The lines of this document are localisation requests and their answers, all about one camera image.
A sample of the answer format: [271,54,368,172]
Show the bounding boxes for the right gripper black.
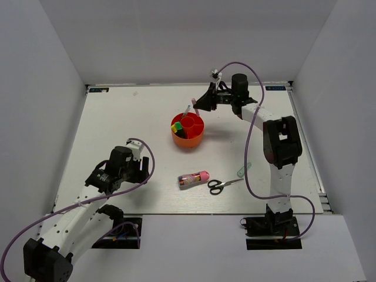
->
[193,82,236,112]

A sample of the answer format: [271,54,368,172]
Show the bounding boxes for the blue pen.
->
[182,105,191,119]

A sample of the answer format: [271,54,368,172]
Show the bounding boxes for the green black highlighter marker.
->
[171,122,186,139]

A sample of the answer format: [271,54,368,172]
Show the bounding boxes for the green correction tape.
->
[237,162,251,178]

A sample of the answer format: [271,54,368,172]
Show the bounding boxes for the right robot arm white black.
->
[194,71,303,234]

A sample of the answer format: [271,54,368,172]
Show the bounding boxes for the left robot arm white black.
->
[23,140,149,281]

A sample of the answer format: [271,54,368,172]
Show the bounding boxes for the orange round organizer container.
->
[170,112,204,149]

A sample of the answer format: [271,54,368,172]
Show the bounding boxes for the pink capped eraser bottle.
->
[177,170,210,190]

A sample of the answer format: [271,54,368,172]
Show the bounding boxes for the right blue label sticker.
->
[265,86,286,91]

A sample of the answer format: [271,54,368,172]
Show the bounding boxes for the blue label sticker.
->
[89,88,109,93]
[265,86,286,91]

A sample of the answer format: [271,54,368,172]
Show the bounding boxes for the left blue label sticker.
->
[89,88,109,93]

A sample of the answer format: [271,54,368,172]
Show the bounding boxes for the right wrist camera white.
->
[210,69,222,90]

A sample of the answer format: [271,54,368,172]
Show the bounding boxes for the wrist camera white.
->
[210,69,222,90]
[126,139,145,161]

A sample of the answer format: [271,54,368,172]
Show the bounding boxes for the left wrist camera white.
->
[126,139,145,161]

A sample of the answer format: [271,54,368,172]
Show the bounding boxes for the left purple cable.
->
[0,137,156,282]

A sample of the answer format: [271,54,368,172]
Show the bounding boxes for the purple cable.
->
[219,61,315,241]
[0,137,156,282]

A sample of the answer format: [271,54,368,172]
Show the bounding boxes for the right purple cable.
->
[219,61,315,241]

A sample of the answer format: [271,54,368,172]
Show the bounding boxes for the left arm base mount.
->
[92,217,143,250]

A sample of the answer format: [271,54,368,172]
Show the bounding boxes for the black handled scissors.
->
[207,179,243,196]

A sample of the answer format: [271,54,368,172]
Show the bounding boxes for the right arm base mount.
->
[240,216,302,250]

